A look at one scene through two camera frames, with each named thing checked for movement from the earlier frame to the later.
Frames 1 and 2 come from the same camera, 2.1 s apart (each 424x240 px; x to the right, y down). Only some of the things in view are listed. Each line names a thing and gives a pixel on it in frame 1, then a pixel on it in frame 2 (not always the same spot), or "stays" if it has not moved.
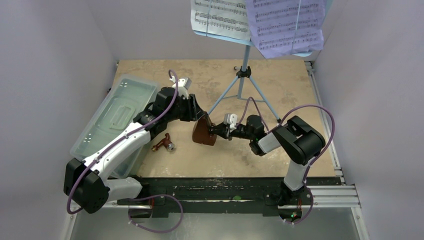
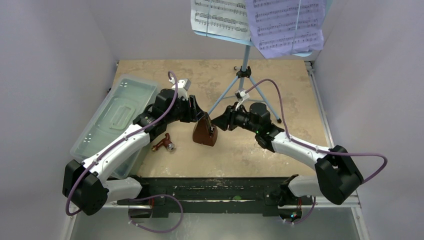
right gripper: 224,129 to 230,116
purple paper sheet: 282,27 stays
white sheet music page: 225,17 stays
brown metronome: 201,133 stays
